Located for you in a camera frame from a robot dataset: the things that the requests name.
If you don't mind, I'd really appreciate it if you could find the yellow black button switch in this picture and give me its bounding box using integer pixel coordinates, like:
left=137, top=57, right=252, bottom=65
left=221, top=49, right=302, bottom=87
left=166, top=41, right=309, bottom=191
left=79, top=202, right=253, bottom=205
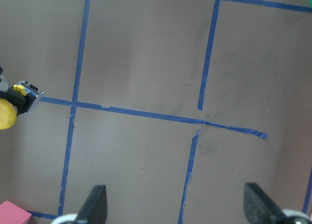
left=0, top=69, right=44, bottom=130

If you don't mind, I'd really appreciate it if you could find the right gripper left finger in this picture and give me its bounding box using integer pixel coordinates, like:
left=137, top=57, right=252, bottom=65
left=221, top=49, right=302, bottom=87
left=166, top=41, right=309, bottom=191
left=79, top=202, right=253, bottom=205
left=76, top=185, right=108, bottom=224

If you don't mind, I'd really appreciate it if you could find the upper pink cube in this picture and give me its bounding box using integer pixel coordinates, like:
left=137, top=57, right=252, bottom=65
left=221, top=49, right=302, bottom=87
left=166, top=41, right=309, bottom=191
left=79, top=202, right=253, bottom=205
left=0, top=201, right=32, bottom=224

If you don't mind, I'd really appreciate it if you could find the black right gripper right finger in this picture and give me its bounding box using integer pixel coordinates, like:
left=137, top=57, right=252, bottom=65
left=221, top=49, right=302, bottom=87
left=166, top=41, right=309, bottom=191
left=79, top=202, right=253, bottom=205
left=244, top=183, right=286, bottom=224

